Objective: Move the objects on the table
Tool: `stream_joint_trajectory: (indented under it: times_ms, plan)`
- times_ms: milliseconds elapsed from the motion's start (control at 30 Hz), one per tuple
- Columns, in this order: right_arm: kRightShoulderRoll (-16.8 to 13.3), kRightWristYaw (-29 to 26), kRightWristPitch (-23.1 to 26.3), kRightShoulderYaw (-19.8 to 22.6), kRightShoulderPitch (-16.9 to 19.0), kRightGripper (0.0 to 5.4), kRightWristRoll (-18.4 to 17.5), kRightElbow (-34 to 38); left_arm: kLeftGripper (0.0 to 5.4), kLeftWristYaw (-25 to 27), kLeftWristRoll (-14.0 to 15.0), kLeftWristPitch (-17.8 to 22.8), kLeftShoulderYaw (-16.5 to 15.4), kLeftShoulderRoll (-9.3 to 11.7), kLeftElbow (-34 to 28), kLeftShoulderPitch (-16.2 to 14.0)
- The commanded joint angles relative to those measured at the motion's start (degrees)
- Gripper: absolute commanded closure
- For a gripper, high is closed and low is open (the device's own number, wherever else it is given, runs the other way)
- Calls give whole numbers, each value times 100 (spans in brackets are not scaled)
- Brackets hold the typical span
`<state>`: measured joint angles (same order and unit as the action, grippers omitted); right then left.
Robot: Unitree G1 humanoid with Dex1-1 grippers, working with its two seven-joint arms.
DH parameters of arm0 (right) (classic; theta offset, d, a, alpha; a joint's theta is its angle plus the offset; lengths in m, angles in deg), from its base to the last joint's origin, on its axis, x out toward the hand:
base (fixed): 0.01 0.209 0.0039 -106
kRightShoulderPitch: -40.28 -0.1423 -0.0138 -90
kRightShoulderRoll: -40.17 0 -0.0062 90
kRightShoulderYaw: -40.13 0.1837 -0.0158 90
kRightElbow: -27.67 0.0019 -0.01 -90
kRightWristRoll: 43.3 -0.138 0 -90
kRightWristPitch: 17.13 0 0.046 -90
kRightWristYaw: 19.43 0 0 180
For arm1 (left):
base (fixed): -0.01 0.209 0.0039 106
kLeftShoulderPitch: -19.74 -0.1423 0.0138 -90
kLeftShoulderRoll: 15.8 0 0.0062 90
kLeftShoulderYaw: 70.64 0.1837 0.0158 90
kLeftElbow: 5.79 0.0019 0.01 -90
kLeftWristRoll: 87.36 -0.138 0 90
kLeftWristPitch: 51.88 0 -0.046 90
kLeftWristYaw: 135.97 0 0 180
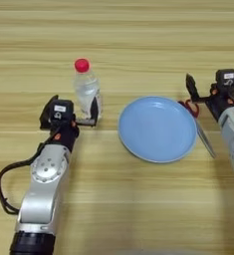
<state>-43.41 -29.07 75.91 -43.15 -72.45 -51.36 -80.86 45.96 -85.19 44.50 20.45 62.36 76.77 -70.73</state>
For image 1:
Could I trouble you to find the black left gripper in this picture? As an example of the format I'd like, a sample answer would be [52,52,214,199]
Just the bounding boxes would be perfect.
[39,95,100,152]

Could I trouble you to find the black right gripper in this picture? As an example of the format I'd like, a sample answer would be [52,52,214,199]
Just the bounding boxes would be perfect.
[185,73,234,121]

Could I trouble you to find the clear red-capped water bottle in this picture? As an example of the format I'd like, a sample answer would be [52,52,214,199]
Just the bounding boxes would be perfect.
[73,58,103,121]

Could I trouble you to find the red-handled scissors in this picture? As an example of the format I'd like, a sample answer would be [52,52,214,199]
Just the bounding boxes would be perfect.
[177,99,217,159]

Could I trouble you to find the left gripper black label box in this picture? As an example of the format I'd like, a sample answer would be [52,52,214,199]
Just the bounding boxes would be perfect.
[48,99,75,123]

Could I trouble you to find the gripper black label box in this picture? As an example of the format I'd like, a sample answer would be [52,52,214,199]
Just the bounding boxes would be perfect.
[48,99,75,123]
[215,69,234,90]

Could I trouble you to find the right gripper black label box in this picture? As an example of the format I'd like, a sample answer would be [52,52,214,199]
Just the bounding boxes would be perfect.
[215,69,234,90]

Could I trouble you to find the light blue round plate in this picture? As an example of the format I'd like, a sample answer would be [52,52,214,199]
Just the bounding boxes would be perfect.
[117,96,198,164]

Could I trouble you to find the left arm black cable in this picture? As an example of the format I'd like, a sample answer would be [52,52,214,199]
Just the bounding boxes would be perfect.
[0,142,53,215]

